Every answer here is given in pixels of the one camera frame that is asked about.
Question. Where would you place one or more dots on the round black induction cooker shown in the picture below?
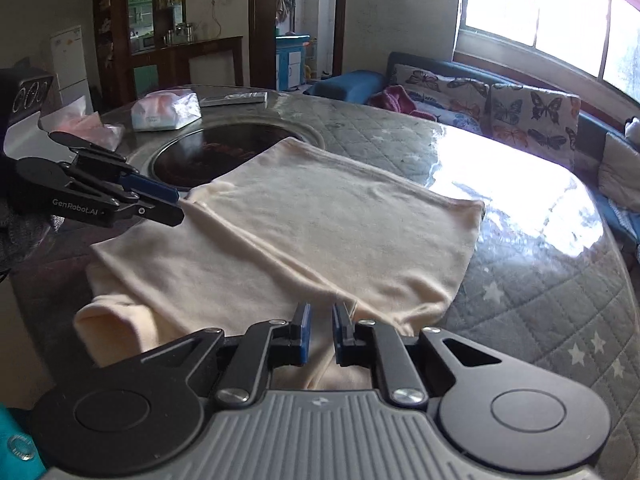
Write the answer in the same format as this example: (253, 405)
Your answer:
(200, 155)

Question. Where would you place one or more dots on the wooden shelf unit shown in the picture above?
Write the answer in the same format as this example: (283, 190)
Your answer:
(112, 25)

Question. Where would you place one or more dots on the window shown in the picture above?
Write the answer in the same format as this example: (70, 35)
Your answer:
(540, 5)

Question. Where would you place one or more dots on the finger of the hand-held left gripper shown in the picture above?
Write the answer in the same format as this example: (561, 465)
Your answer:
(150, 187)
(160, 214)

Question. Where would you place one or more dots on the grey remote control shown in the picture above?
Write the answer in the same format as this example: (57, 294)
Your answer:
(232, 99)

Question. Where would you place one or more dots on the dark wooden door frame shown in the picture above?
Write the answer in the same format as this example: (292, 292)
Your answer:
(262, 20)

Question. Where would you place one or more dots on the blue sofa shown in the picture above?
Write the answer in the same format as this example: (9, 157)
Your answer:
(345, 85)

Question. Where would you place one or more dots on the blue and white cabinet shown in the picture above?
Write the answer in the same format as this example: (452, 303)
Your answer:
(291, 62)

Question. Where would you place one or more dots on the pastel tissue pack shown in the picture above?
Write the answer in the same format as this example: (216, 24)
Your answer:
(165, 110)

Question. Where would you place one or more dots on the pink tissue pack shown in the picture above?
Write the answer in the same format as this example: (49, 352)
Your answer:
(85, 127)

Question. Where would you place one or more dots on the grey pillow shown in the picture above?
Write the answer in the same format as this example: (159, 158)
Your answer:
(622, 167)

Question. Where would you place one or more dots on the white refrigerator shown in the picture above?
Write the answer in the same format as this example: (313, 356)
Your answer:
(70, 70)

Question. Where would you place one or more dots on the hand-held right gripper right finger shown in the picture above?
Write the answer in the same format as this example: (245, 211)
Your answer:
(342, 335)

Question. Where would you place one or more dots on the metal pots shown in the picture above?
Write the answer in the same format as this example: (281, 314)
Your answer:
(181, 31)

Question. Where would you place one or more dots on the butterfly print cushion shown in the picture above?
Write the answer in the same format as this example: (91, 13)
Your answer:
(457, 119)
(535, 120)
(440, 87)

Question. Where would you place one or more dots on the pink cloth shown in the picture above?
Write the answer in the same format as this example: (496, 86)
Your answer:
(397, 100)

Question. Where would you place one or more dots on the dark wooden sideboard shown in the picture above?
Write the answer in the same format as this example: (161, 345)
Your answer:
(200, 60)

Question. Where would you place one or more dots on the panda plush toy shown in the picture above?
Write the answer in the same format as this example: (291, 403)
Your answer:
(634, 129)

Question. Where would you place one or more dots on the hanging cloths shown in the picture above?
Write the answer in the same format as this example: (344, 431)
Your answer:
(286, 0)

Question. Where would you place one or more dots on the teal clothing with snap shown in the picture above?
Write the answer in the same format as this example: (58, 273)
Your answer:
(17, 445)

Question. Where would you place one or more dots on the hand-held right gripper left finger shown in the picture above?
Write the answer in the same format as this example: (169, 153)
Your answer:
(302, 335)

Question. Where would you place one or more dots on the cream knit garment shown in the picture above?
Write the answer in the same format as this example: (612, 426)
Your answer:
(310, 230)

